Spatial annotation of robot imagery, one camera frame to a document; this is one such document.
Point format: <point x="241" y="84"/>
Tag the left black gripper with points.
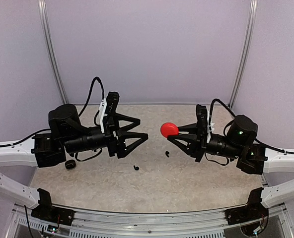
<point x="117" y="146"/>

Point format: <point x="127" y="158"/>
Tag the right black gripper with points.
<point x="196" y="150"/>

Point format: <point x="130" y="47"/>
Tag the red earbud charging case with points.
<point x="169" y="129"/>

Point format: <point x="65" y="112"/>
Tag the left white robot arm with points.
<point x="66" y="135"/>

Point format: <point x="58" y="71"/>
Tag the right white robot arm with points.
<point x="238" y="143"/>

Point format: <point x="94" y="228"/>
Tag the small black case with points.
<point x="70" y="164"/>

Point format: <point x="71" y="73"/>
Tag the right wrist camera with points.
<point x="202" y="123"/>

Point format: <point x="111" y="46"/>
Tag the right aluminium frame post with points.
<point x="245" y="52"/>

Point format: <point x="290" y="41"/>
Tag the aluminium frame post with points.
<point x="245" y="52"/>
<point x="50" y="50"/>

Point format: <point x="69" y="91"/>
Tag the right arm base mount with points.
<point x="252" y="210"/>

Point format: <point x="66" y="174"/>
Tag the front aluminium rail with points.
<point x="99" y="224"/>

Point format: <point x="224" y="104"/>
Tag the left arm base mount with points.
<point x="46" y="211"/>

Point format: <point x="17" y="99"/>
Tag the left aluminium frame post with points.
<point x="50" y="50"/>

